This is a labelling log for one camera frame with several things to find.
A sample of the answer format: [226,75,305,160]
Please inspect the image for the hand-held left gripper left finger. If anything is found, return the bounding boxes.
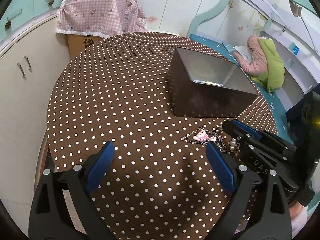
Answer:
[28,141,118,240]

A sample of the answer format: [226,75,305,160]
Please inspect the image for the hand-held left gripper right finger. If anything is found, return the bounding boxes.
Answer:
[206,141,292,240]

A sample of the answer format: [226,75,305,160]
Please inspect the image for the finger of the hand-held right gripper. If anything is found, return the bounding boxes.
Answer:
[231,119,297,166]
[221,120,301,193]

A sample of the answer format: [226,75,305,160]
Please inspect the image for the pink charm silver necklace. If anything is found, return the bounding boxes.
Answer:
[181,127,229,154]

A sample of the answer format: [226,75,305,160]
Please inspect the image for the grey metal tin box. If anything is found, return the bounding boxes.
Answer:
[166,46,261,118]

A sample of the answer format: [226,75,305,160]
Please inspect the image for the person's right forearm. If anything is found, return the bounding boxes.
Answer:
[289,200,308,240]

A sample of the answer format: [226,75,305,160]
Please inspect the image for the teal bed sheet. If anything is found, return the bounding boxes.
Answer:
[189,33,292,142]

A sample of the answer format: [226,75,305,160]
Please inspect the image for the brown polka dot tablecloth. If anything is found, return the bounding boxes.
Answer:
[46,31,278,236]

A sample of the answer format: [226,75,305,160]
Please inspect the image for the green padded jacket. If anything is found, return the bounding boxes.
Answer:
[251,37,286,93]

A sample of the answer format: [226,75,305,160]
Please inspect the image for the pink padded jacket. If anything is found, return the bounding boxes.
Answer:
[234,35,271,77]

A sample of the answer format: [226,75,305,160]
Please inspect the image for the white paper sheet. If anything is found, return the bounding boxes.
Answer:
[231,45,253,63]

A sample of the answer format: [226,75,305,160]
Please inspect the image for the white low cabinet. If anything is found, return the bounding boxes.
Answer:
[0,12,73,207]

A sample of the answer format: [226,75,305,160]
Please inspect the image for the brown cardboard box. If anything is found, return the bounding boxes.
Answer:
[66,33,103,58]

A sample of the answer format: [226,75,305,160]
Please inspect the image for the pink checked frilled cloth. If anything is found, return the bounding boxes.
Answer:
[56,0,148,36]

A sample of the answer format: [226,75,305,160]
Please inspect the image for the white panelled wardrobe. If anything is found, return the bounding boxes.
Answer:
[132,0,231,38]

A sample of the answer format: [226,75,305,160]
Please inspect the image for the teal drawer unit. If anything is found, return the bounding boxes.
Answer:
[0,0,66,37]

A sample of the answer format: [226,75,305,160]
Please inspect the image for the teal bunk bed frame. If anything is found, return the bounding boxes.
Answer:
[187,0,320,90]

